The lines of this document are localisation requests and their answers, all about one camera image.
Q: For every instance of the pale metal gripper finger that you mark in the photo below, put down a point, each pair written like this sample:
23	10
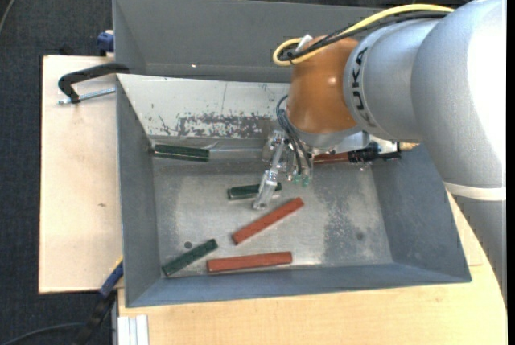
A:
261	190
271	190

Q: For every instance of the dark green flat block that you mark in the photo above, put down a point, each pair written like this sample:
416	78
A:
243	191
181	153
189	257

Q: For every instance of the red-brown flat block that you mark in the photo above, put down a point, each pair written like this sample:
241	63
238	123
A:
330	158
267	221
249	261

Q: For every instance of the grey metal bin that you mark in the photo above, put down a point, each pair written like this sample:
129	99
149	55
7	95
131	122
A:
225	34

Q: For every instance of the pale wood flat board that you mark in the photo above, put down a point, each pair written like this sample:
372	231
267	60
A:
80	182

